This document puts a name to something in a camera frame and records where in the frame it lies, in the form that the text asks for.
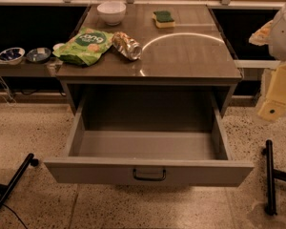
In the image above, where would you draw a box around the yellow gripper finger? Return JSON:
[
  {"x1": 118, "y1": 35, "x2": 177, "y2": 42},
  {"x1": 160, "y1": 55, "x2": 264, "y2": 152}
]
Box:
[
  {"x1": 257, "y1": 63, "x2": 286, "y2": 122},
  {"x1": 249, "y1": 20, "x2": 273, "y2": 46}
]

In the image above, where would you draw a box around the orange soda can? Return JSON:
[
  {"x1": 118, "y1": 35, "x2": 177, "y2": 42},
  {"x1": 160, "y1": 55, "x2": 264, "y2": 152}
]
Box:
[{"x1": 112, "y1": 31, "x2": 142, "y2": 61}]

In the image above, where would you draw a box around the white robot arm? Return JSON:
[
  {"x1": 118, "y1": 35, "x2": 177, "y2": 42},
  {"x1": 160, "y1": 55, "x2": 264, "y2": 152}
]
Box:
[{"x1": 249, "y1": 3, "x2": 286, "y2": 121}]

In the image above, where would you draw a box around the grey cabinet with top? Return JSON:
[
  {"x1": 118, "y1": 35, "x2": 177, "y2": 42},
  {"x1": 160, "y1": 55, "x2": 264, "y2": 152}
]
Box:
[{"x1": 55, "y1": 3, "x2": 243, "y2": 118}]

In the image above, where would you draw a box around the open grey top drawer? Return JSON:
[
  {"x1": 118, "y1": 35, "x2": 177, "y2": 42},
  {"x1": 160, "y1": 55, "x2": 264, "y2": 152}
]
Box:
[{"x1": 45, "y1": 90, "x2": 254, "y2": 186}]

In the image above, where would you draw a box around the green yellow sponge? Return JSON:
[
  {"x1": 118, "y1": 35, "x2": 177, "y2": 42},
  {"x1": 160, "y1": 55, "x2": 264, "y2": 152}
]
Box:
[{"x1": 153, "y1": 10, "x2": 175, "y2": 29}]

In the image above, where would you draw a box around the black right stand leg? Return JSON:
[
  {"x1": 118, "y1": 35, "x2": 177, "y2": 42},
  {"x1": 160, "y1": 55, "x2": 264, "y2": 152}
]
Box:
[{"x1": 262, "y1": 139, "x2": 286, "y2": 216}]

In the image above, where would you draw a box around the black stand leg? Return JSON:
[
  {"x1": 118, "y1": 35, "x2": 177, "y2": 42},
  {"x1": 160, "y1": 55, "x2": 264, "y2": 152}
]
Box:
[
  {"x1": 0, "y1": 154, "x2": 39, "y2": 209},
  {"x1": 262, "y1": 139, "x2": 286, "y2": 216}
]

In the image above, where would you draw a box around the white bowl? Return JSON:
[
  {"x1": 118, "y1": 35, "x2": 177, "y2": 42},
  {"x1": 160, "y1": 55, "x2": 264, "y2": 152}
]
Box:
[{"x1": 97, "y1": 1, "x2": 126, "y2": 26}]

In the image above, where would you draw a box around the green snack bag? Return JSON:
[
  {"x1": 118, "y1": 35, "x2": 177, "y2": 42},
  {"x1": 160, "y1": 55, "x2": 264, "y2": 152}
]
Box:
[{"x1": 53, "y1": 28, "x2": 113, "y2": 66}]

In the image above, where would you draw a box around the small dark blue bowl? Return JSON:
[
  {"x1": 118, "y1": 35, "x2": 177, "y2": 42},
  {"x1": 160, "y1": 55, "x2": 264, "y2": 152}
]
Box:
[{"x1": 26, "y1": 48, "x2": 51, "y2": 63}]

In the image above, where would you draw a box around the small bowl with blue items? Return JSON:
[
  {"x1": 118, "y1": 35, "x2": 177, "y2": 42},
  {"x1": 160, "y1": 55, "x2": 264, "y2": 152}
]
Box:
[{"x1": 0, "y1": 47, "x2": 25, "y2": 65}]

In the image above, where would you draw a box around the black left stand leg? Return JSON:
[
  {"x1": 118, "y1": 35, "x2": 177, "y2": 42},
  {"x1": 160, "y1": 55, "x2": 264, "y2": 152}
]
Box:
[{"x1": 0, "y1": 154, "x2": 39, "y2": 209}]

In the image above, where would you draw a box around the black drawer handle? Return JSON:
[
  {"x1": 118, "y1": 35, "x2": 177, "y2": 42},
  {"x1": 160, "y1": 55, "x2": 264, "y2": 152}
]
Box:
[{"x1": 133, "y1": 169, "x2": 167, "y2": 182}]

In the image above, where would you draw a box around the white cable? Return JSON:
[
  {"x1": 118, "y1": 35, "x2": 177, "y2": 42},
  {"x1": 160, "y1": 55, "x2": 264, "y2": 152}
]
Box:
[{"x1": 0, "y1": 60, "x2": 15, "y2": 103}]

